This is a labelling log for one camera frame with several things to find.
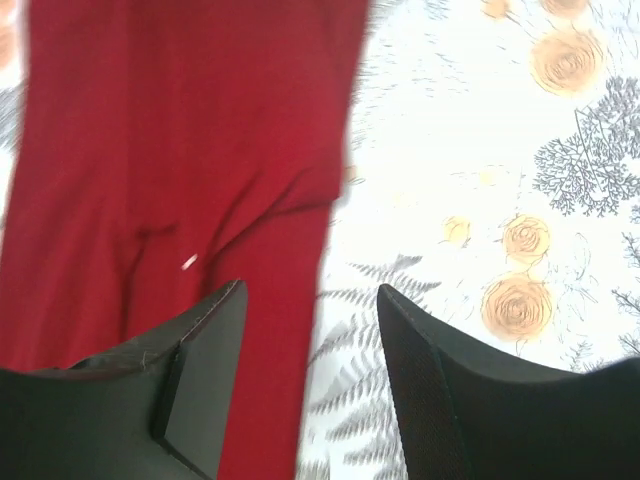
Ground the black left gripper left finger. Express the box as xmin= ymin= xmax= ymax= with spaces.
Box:
xmin=1 ymin=281 xmax=248 ymax=480

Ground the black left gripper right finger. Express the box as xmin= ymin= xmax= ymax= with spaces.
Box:
xmin=377 ymin=285 xmax=639 ymax=480

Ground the floral patterned table mat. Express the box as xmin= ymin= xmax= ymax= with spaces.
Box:
xmin=1 ymin=1 xmax=639 ymax=479

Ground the red t shirt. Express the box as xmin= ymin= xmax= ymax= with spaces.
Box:
xmin=1 ymin=1 xmax=369 ymax=479

